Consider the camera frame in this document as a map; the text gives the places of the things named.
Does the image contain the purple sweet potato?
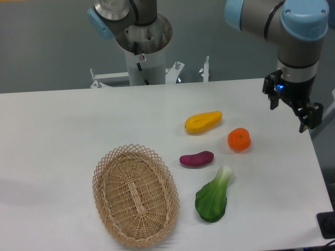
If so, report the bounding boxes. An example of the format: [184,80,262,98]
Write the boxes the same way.
[179,151,214,167]

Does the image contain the black device at table edge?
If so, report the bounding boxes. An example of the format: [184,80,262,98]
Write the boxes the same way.
[316,211,334,239]

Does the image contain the yellow papaya fruit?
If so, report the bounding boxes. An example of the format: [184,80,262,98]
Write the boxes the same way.
[184,111,222,134]

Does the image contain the green bok choy vegetable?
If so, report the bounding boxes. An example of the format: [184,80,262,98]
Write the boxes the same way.
[195,165,233,223]

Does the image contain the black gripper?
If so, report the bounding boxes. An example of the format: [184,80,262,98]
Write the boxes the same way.
[262,68,323,133]

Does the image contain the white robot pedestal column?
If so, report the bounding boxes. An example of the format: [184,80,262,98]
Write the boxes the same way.
[124,50,166,86]

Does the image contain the black cable on pedestal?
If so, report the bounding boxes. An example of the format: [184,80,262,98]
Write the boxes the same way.
[133,41,151,86]

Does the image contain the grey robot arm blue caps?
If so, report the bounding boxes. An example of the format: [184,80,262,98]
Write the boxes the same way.
[87,1,329,132]

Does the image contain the white metal base frame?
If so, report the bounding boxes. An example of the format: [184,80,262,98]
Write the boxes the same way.
[90,55,211,88]

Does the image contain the woven wicker basket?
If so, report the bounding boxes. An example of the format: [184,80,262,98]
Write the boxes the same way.
[92,144,180,247]

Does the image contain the orange tangerine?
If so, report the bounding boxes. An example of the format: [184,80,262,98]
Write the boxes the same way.
[227,128,251,151]

